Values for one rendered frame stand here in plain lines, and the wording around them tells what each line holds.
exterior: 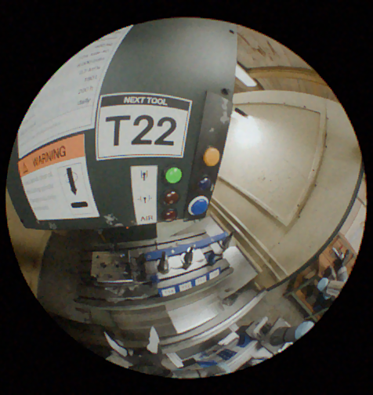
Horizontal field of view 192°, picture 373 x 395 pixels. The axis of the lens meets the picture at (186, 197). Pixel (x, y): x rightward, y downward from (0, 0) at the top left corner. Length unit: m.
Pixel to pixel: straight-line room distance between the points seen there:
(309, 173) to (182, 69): 0.77
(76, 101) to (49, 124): 0.04
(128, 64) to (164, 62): 0.04
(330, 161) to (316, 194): 0.22
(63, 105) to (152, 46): 0.12
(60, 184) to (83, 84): 0.12
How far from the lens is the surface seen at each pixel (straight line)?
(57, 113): 0.17
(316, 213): 0.82
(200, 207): 0.17
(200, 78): 0.16
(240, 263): 1.11
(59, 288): 1.35
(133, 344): 1.10
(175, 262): 0.49
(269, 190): 0.85
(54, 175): 0.17
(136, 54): 0.16
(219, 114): 0.15
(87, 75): 0.16
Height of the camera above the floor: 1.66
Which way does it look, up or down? 30 degrees down
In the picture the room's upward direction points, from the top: 10 degrees clockwise
